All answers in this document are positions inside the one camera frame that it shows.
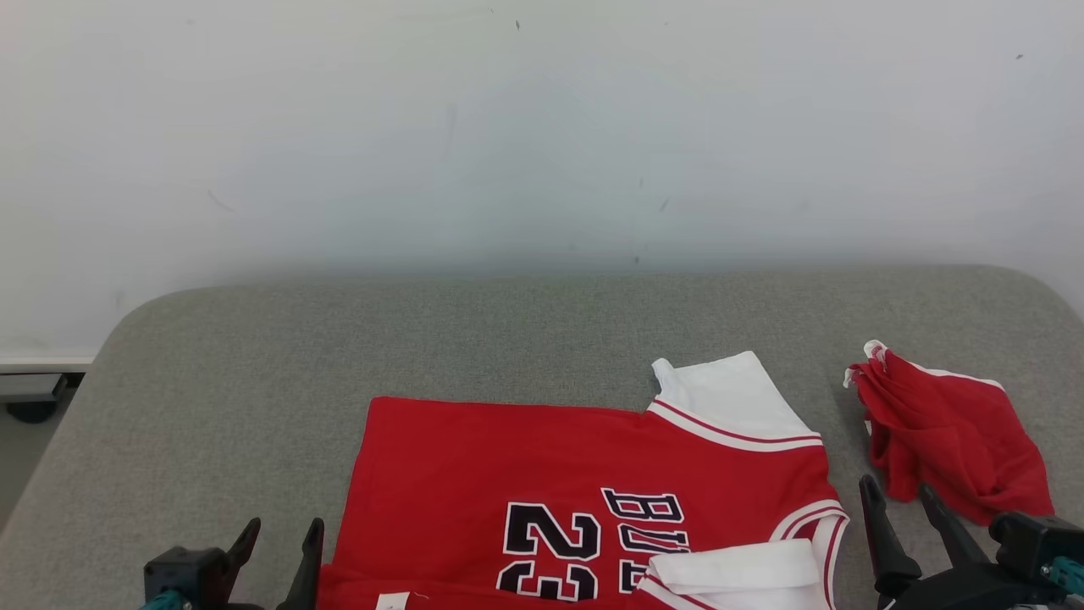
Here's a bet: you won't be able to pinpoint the grey box with black foot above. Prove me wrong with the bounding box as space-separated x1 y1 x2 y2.
0 373 70 425

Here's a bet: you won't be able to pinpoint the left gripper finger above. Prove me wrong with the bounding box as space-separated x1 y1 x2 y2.
274 517 326 610
221 517 263 586

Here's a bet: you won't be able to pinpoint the red basketball jersey white sleeves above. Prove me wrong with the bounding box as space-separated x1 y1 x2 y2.
315 351 851 610

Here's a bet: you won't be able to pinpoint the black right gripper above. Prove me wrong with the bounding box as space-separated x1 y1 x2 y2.
858 473 1052 610

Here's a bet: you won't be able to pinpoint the red shorts white trim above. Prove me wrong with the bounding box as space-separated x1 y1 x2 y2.
843 340 1056 527

